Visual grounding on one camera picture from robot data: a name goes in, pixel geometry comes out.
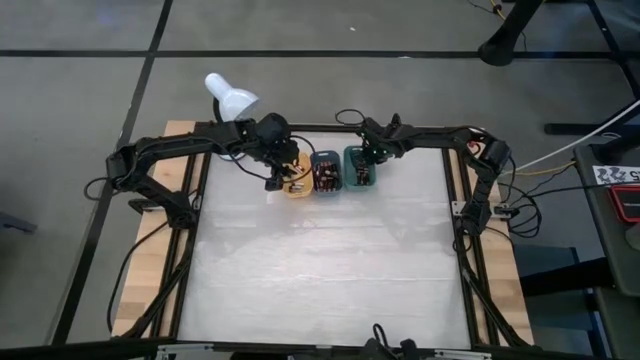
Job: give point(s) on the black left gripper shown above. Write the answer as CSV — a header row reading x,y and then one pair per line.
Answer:
x,y
275,142

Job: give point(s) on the black clamp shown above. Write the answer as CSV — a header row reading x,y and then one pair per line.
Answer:
x,y
396,119
145,205

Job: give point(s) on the black overhead crossbar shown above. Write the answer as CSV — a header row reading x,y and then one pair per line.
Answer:
x,y
75,350

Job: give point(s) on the black stand pole with base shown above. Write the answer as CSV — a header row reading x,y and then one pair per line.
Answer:
x,y
502,47

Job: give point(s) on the dark equipment cart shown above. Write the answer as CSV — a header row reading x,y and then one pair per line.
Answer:
x,y
620,250

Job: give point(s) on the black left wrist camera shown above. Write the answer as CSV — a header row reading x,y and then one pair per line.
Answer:
x,y
273,184

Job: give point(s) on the red framed device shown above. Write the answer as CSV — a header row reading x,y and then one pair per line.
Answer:
x,y
627,202

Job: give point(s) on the silver corner bracket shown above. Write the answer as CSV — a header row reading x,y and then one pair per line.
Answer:
x,y
457,208

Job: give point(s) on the teal plastic bin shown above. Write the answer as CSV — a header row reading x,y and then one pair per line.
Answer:
x,y
347,170

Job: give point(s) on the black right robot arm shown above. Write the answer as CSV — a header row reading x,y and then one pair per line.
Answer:
x,y
482,200

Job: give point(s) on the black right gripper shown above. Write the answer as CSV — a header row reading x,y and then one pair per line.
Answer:
x,y
382,140

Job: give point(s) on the black table leg frame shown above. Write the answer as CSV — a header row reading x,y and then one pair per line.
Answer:
x,y
570,129

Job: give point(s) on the white fiducial marker label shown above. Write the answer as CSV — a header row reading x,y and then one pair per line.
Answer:
x,y
617,175

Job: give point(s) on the white desk lamp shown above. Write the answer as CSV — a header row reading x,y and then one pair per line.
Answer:
x,y
232,100

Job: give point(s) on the yellow plastic bin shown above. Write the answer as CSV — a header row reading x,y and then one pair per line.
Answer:
x,y
300,195

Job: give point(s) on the silver red Energizer battery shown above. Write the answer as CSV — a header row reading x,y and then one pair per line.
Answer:
x,y
296,189

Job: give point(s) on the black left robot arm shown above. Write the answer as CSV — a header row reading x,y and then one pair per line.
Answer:
x,y
175,142

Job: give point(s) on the slate blue plastic bin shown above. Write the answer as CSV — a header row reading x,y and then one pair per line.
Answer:
x,y
325,153

